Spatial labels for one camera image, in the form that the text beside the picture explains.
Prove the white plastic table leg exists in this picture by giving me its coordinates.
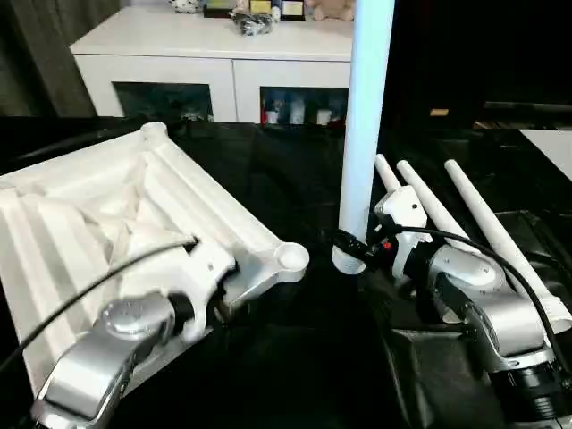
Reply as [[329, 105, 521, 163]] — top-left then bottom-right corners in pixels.
[[397, 160, 470, 247], [444, 160, 572, 333], [374, 154, 405, 194], [332, 0, 396, 274]]

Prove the white plastic table top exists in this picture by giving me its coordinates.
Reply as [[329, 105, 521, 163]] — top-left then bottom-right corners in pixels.
[[0, 121, 310, 396]]

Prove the black work mat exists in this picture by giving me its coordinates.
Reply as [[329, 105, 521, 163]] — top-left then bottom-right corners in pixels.
[[0, 114, 572, 429]]

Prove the white side table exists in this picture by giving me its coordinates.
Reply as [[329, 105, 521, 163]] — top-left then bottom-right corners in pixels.
[[518, 129, 572, 180]]

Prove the white cabinet with glass doors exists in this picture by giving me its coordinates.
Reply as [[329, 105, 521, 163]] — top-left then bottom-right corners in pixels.
[[70, 7, 358, 126]]

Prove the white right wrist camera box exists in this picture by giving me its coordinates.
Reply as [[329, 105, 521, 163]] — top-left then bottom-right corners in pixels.
[[374, 185, 432, 280]]

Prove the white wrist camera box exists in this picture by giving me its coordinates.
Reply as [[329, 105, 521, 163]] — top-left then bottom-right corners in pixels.
[[164, 238, 239, 346], [374, 185, 432, 280]]

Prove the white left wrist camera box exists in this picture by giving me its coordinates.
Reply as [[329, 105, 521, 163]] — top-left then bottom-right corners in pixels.
[[164, 238, 239, 346]]

